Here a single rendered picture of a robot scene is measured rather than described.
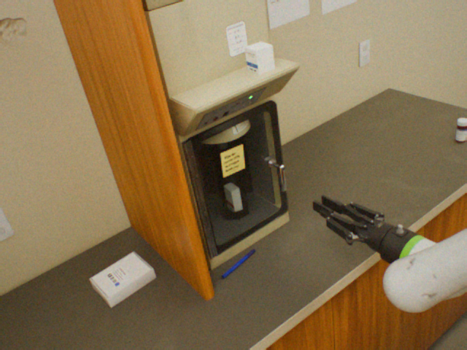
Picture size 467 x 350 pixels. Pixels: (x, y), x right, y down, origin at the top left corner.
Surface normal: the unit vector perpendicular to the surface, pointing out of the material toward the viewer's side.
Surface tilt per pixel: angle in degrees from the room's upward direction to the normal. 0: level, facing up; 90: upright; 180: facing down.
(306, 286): 0
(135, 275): 0
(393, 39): 90
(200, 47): 90
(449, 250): 52
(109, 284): 0
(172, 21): 90
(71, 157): 90
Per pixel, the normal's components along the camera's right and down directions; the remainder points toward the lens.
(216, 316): -0.15, -0.83
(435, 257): -0.85, -0.36
